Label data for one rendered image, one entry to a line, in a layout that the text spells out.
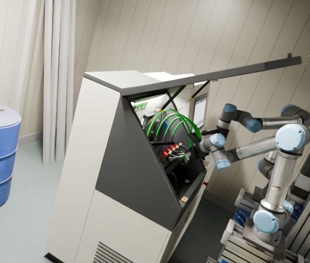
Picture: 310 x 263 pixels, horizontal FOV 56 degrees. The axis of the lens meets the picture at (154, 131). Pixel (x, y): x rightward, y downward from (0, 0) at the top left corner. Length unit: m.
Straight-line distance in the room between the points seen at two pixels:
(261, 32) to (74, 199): 2.65
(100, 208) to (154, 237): 0.41
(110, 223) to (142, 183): 0.40
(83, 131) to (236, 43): 2.29
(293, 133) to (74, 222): 1.55
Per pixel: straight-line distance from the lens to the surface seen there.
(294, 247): 1.95
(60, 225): 2.34
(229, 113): 1.85
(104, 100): 1.79
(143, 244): 2.01
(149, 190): 1.80
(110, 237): 2.11
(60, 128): 3.62
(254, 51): 3.61
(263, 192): 2.18
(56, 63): 3.45
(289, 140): 1.41
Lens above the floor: 1.90
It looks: 19 degrees down
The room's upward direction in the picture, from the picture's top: 18 degrees clockwise
